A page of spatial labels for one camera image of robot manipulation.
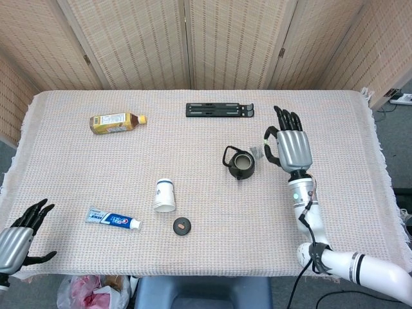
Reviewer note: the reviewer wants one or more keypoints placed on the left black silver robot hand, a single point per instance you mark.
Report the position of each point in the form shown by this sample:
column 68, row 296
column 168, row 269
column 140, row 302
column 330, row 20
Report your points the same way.
column 14, row 244

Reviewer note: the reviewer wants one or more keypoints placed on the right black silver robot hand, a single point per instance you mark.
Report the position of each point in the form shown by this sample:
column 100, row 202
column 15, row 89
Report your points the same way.
column 294, row 148

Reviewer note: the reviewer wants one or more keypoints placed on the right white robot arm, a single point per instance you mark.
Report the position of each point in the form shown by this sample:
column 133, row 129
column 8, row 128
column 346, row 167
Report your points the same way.
column 341, row 262

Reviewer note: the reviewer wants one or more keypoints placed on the black cast iron teapot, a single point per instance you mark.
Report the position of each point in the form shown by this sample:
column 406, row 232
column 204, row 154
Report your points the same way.
column 242, row 164

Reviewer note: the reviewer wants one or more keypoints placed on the white pink plastic bag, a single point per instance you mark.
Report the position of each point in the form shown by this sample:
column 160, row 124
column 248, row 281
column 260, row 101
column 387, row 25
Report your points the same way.
column 93, row 291

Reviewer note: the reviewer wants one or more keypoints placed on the black round teapot lid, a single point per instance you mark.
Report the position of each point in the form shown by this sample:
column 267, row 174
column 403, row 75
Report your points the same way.
column 182, row 226

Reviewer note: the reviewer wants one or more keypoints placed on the yellow tea bottle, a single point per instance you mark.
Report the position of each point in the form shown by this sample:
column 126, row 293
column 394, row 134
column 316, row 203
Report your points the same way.
column 111, row 124

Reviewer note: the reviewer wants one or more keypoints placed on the black folding stand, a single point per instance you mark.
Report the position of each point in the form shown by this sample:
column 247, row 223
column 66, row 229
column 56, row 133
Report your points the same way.
column 219, row 110

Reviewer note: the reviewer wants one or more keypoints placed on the blue white toothpaste tube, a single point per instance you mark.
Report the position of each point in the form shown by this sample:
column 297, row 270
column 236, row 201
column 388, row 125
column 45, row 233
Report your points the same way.
column 111, row 219

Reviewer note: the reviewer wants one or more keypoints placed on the pink woven tablecloth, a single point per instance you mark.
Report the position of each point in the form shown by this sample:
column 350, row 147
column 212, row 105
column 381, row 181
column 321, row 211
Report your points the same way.
column 193, row 145

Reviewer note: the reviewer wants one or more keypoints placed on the white power strip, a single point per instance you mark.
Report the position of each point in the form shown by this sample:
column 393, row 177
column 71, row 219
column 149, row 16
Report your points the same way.
column 402, row 98

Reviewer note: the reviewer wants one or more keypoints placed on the white shoe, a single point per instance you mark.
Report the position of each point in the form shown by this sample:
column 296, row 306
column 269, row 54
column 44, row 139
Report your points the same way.
column 406, row 216

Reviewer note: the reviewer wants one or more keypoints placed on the woven wooden folding screen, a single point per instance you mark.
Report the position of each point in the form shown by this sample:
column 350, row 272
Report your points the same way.
column 206, row 42

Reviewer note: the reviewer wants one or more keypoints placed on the white paper cup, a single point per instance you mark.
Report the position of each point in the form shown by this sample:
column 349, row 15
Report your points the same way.
column 164, row 197

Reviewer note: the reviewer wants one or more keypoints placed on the blue grey chair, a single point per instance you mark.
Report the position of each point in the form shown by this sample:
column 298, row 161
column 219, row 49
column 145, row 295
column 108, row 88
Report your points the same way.
column 202, row 293

